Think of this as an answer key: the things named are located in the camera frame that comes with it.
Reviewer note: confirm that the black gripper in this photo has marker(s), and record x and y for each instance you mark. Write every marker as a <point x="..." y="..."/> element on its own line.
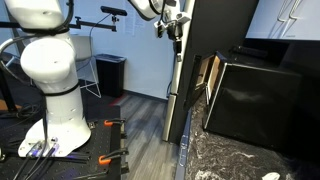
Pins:
<point x="175" y="32"/>

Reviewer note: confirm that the black microwave door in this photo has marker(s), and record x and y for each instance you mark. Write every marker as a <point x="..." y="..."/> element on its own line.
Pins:
<point x="193" y="83"/>

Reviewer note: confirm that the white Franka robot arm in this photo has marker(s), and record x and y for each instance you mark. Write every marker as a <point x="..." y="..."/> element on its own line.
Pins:
<point x="50" y="60"/>

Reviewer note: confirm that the black microwave oven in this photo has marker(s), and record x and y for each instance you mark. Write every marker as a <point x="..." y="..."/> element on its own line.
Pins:
<point x="260" y="103"/>

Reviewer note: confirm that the black refrigerator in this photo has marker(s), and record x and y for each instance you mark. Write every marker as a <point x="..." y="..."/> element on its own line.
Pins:
<point x="220" y="20"/>

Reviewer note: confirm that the black trash bin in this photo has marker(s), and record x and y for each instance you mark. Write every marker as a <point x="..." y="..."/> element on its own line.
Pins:
<point x="110" y="75"/>

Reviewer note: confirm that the orange black clamp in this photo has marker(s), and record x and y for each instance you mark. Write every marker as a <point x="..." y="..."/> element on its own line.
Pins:
<point x="108" y="123"/>
<point x="104" y="160"/>

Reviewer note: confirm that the white upper cabinet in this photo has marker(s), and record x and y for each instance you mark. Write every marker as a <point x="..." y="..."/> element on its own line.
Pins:
<point x="283" y="20"/>

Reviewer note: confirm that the black perforated breadboard base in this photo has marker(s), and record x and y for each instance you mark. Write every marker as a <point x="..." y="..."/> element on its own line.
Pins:
<point x="100" y="143"/>

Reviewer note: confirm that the pale blue lower cabinets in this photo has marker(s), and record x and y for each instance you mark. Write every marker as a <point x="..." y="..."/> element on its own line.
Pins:
<point x="178" y="175"/>

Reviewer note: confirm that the small white countertop object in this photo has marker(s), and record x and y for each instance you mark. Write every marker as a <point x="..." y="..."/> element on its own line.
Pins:
<point x="270" y="176"/>

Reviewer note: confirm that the black camera bar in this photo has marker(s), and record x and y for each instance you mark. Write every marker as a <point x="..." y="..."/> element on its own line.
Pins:
<point x="113" y="10"/>

